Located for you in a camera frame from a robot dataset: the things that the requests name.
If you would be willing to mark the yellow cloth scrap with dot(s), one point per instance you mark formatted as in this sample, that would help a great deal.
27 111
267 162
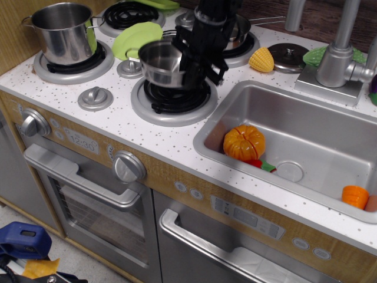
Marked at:
37 268

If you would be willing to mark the yellow toy corn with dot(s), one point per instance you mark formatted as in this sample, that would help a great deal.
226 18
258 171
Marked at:
262 60

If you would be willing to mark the oven dial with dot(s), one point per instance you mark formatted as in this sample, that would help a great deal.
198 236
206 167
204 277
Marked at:
34 123
127 168

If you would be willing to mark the stove burner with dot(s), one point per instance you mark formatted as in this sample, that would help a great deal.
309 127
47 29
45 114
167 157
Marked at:
240 55
123 15
173 107
83 72

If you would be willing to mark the front left stove burner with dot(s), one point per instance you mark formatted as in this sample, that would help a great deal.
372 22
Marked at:
83 72

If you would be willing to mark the green toy leafy vegetable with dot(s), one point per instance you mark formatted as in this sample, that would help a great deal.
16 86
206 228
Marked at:
314 56

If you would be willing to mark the right oven dial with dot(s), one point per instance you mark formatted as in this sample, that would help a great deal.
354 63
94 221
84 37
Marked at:
127 168

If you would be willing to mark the dark steel lid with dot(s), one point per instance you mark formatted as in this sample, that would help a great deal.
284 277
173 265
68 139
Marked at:
288 57

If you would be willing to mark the front right stove burner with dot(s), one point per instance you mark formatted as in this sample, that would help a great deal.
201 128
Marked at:
173 107

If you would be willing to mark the silver stovetop knob front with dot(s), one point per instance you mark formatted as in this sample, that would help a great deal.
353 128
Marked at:
95 99

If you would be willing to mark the blue plastic clamp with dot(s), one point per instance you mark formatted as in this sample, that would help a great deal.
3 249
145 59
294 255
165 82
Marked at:
25 241

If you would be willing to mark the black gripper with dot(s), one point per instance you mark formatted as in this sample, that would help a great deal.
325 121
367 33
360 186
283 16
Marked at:
201 53

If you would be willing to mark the silver stovetop knob middle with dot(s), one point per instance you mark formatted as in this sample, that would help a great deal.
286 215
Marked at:
130 69

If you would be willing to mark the green plastic tray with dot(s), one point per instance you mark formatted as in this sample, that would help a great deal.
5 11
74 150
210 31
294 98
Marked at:
160 4

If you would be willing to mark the silver sink basin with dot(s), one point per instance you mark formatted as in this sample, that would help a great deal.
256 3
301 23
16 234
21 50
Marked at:
317 148

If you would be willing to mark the silver toy faucet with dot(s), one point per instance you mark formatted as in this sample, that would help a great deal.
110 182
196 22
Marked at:
338 77

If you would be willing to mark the orange toy pumpkin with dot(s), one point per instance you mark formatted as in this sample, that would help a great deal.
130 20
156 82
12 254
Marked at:
244 143

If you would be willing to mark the green plastic plate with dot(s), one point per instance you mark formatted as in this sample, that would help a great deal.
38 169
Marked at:
128 43

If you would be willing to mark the silver stovetop knob back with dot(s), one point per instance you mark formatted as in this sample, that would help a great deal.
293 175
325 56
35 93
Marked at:
185 20

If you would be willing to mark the orange toy carrot piece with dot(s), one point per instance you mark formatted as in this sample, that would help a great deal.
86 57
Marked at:
355 196

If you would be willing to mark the back right stove burner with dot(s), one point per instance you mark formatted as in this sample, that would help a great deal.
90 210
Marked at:
240 55

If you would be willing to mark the small steel pot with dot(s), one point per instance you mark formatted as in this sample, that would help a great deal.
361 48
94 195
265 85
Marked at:
160 63

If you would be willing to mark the back left stove burner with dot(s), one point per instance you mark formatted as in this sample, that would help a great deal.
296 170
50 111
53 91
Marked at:
123 15

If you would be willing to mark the red green toy pepper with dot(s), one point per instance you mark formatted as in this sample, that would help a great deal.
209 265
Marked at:
262 164

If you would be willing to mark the purple toy eggplant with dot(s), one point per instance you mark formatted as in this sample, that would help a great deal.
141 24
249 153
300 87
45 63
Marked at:
373 91

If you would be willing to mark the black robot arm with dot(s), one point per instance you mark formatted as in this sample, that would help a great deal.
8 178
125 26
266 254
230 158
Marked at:
218 13

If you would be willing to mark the left oven dial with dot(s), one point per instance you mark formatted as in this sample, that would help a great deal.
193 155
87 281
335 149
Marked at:
34 123

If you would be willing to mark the toy oven door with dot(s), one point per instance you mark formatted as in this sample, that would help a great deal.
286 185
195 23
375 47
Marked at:
113 220

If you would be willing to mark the tall steel stock pot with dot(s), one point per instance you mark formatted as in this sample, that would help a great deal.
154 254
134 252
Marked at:
66 33

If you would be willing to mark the toy dishwasher door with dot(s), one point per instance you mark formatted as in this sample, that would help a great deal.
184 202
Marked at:
220 241

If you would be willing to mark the steel frying pan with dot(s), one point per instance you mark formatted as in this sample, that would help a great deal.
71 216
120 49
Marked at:
243 25

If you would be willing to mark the silver stovetop knob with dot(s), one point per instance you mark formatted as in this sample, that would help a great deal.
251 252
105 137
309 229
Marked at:
95 99
130 69
185 20

